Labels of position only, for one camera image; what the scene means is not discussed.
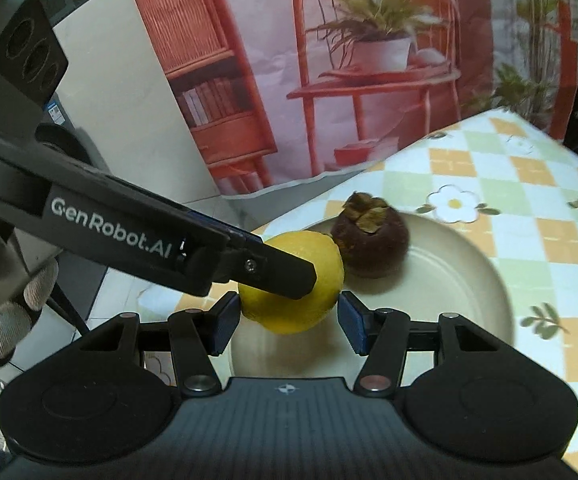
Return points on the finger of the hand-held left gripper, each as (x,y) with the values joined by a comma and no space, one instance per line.
(274,270)
(251,240)

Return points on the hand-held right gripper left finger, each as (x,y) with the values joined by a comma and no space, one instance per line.
(226,322)

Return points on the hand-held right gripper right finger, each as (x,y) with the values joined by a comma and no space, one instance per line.
(350,322)

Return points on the yellow lemon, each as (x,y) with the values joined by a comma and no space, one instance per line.
(289,317)

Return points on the dark purple mangosteen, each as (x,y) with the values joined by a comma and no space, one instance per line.
(374,250)

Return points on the cream shallow bowl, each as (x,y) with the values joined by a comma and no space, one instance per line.
(444,285)

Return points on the person's left hand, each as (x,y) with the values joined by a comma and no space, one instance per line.
(6,330)

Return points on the white refrigerator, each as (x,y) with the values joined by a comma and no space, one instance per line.
(119,85)

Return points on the checkered floral tablecloth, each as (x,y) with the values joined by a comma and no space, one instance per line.
(519,210)

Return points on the wall poster with red furniture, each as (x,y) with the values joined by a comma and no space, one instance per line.
(279,60)

